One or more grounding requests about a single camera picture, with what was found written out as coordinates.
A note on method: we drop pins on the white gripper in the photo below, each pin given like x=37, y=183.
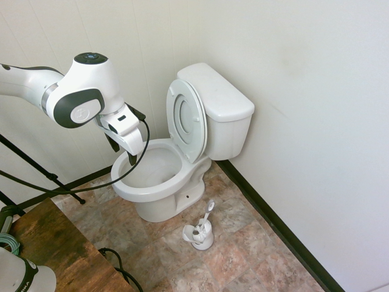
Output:
x=127, y=134

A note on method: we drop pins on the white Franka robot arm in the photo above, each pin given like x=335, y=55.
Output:
x=88, y=79

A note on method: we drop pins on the white toilet bowl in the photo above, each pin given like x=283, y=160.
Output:
x=158, y=194

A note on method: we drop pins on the white toilet seat lid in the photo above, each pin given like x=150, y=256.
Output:
x=187, y=115

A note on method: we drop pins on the white toilet tank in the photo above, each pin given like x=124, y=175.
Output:
x=225, y=137

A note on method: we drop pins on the white toilet tank lid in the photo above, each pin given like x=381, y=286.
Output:
x=218, y=91

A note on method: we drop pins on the white toilet brush holder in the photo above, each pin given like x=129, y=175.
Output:
x=203, y=244

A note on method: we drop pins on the black baseboard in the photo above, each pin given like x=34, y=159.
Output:
x=91, y=175
x=273, y=213

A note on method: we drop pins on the brown wooden table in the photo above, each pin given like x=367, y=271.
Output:
x=60, y=243

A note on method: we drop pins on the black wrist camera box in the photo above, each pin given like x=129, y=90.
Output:
x=136, y=113

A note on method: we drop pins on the black camera tripod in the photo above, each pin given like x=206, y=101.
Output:
x=30, y=161

